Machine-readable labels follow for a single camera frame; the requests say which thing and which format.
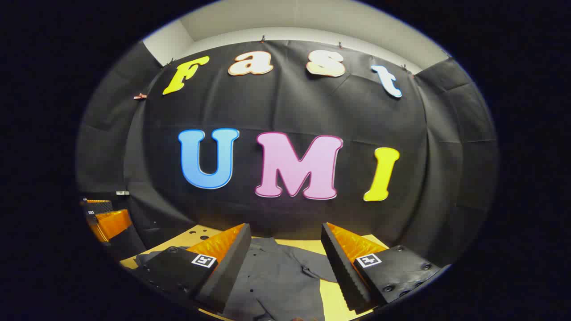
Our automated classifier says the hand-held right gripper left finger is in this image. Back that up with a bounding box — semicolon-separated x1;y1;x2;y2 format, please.
134;223;252;314

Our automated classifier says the black backdrop cloth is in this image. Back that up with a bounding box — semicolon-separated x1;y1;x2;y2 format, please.
76;39;499;268

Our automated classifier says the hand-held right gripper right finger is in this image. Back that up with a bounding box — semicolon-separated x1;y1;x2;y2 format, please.
321;222;451;313

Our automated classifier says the grey shirt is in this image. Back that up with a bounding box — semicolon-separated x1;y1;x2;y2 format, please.
134;237;339;321

